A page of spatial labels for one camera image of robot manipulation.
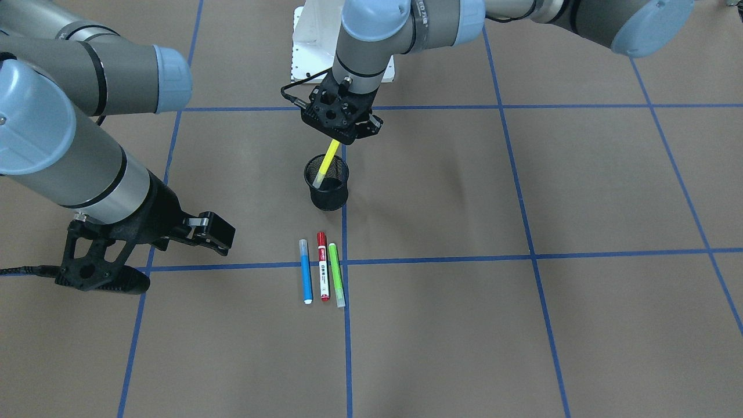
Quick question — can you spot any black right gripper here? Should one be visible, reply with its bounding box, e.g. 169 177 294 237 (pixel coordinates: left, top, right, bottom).
67 172 236 257

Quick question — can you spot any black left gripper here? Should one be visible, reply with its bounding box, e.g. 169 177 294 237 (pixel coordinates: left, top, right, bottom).
331 102 384 145

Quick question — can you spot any yellow highlighter pen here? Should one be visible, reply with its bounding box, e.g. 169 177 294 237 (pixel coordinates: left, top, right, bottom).
311 139 341 189

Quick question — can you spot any red marker pen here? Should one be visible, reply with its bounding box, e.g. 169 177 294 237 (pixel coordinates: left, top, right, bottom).
316 231 331 302

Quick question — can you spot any blue marker pen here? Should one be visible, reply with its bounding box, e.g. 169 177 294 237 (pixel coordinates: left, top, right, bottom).
299 239 313 305

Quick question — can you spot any green marker pen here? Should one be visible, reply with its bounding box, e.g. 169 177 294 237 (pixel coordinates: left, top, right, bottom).
327 243 346 309

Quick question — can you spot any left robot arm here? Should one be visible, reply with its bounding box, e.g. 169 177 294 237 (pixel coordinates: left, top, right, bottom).
311 1 694 145

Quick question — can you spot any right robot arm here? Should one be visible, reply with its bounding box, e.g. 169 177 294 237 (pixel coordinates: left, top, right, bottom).
2 1 235 255

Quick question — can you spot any black mesh pen cup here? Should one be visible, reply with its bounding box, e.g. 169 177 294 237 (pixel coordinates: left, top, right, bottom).
304 154 349 211

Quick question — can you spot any brown paper table mat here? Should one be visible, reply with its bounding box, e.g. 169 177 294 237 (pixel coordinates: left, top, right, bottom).
2 1 741 417

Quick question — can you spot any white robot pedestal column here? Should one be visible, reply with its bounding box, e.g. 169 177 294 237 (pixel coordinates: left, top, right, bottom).
290 1 410 81

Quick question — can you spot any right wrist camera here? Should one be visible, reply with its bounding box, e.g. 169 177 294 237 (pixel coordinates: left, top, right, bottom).
54 220 150 296

